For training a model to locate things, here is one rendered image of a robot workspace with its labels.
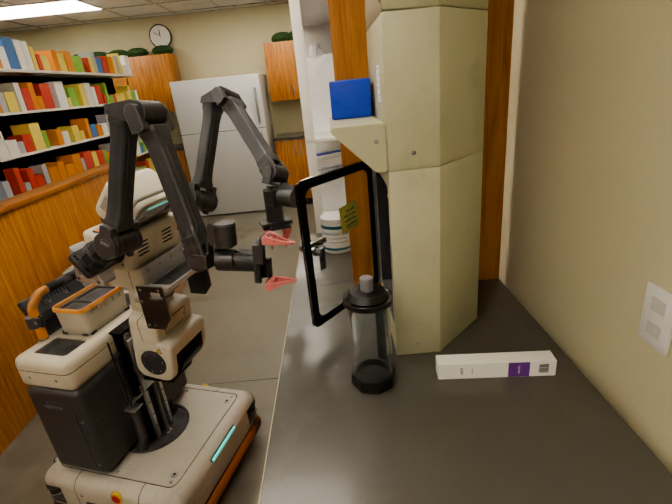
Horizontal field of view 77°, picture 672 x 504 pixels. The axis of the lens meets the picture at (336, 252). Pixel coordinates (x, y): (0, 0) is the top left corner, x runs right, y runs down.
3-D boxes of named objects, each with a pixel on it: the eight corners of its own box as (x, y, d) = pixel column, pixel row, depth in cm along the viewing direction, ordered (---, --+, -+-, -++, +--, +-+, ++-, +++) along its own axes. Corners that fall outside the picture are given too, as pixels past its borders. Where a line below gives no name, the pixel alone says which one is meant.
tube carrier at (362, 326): (398, 363, 102) (394, 284, 94) (394, 393, 92) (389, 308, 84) (355, 360, 105) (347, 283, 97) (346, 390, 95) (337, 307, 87)
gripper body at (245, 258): (259, 244, 101) (229, 244, 103) (262, 284, 104) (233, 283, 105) (267, 238, 108) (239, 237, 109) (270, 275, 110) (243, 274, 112)
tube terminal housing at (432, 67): (458, 288, 136) (463, 21, 108) (495, 347, 106) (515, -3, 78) (381, 296, 137) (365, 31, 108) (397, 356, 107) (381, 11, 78)
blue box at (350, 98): (368, 113, 114) (366, 77, 111) (372, 116, 105) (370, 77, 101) (331, 117, 114) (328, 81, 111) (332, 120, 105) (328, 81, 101)
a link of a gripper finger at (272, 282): (292, 265, 101) (255, 264, 103) (294, 293, 103) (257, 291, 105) (299, 257, 108) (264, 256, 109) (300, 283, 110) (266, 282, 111)
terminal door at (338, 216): (379, 284, 134) (371, 158, 119) (315, 329, 112) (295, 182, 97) (376, 284, 134) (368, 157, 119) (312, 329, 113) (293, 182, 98)
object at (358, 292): (391, 294, 94) (390, 268, 92) (386, 316, 86) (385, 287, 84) (351, 293, 97) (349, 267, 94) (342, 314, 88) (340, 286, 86)
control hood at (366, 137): (372, 149, 119) (370, 113, 115) (388, 172, 89) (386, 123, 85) (332, 153, 119) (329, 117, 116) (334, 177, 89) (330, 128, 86)
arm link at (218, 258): (221, 266, 111) (211, 273, 106) (218, 241, 109) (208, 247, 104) (245, 267, 110) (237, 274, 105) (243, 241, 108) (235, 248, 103)
